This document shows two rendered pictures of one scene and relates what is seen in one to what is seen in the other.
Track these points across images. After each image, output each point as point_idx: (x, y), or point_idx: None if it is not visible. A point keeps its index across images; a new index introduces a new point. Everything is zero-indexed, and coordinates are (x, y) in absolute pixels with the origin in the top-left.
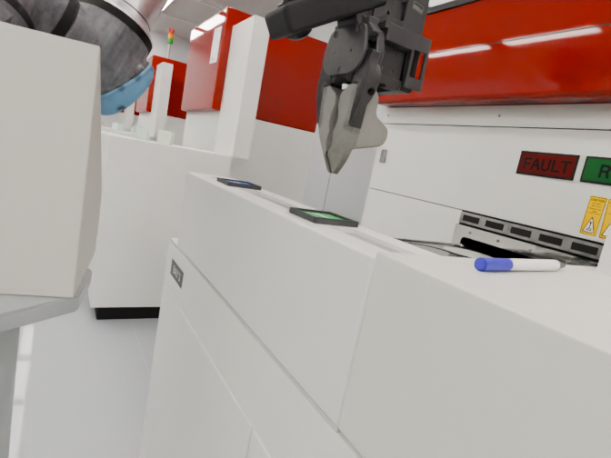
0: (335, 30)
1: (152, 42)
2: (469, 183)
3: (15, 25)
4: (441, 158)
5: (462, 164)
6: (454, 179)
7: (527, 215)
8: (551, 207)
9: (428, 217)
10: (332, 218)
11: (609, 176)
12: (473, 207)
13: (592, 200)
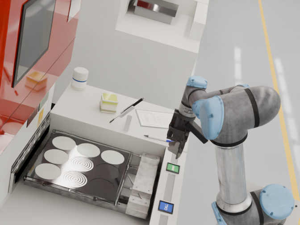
0: (189, 132)
1: (218, 193)
2: (14, 151)
3: (254, 183)
4: (4, 155)
5: (11, 146)
6: (9, 157)
7: (28, 139)
8: (32, 128)
9: (0, 190)
10: (172, 166)
11: (43, 103)
12: (14, 159)
13: (39, 114)
